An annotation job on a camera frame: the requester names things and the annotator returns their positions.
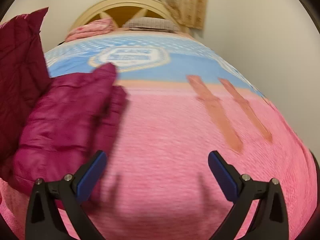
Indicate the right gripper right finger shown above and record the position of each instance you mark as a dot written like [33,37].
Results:
[270,220]

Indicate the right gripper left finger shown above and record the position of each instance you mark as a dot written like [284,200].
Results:
[43,219]

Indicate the magenta puffer jacket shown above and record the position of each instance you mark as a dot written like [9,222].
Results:
[50,126]

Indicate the pink and blue bedspread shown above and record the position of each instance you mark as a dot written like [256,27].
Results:
[185,101]

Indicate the striped pillow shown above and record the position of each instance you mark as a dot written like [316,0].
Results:
[150,23]

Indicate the folded pink blanket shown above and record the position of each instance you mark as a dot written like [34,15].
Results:
[94,28]

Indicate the cream wooden headboard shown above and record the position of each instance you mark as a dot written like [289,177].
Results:
[120,11]

